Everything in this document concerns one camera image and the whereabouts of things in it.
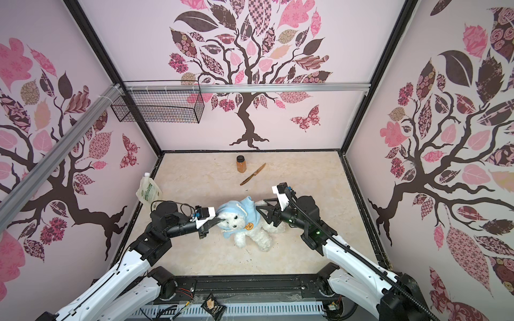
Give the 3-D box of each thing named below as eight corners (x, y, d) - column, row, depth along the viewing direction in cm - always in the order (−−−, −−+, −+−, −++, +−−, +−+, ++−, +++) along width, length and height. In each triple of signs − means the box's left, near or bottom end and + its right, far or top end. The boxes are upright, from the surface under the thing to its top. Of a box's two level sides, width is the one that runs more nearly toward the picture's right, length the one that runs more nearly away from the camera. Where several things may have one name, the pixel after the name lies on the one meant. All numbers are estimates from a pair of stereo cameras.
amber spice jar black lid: (236, 170, 113) (234, 159, 106) (241, 165, 115) (239, 154, 108) (242, 173, 112) (241, 162, 104) (247, 168, 114) (246, 157, 106)
